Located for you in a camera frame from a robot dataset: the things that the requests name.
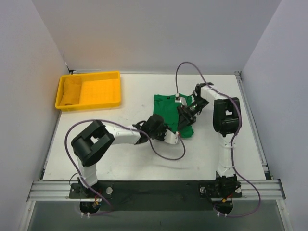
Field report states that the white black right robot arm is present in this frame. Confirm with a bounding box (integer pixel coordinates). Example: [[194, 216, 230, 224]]
[[177, 83, 242, 196]]

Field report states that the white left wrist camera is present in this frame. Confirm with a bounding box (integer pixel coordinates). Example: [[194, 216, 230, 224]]
[[164, 129, 179, 145]]

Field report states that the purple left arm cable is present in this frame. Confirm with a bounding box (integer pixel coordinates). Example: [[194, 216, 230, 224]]
[[64, 119, 186, 216]]

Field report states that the rolled yellow t-shirt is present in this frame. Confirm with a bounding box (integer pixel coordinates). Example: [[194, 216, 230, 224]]
[[60, 76, 82, 106]]

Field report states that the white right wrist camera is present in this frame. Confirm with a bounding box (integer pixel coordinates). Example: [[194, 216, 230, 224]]
[[175, 93, 187, 106]]

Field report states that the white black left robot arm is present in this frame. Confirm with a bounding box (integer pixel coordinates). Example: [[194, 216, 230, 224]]
[[71, 114, 178, 198]]

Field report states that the green t-shirt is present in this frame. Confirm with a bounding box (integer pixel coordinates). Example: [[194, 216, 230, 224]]
[[153, 94, 194, 139]]

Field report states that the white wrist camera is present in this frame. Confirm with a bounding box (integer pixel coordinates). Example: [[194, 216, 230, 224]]
[[164, 129, 179, 145], [175, 93, 187, 106]]

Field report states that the yellow plastic bin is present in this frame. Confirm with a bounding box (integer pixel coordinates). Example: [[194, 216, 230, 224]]
[[55, 71, 122, 111]]

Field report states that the aluminium right side rail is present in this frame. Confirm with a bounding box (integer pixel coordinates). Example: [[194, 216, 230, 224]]
[[234, 71, 272, 180]]

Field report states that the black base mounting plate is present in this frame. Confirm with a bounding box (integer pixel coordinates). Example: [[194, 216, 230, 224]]
[[69, 180, 242, 213]]

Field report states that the aluminium front frame rail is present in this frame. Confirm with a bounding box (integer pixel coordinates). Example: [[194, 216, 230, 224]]
[[27, 180, 286, 202]]

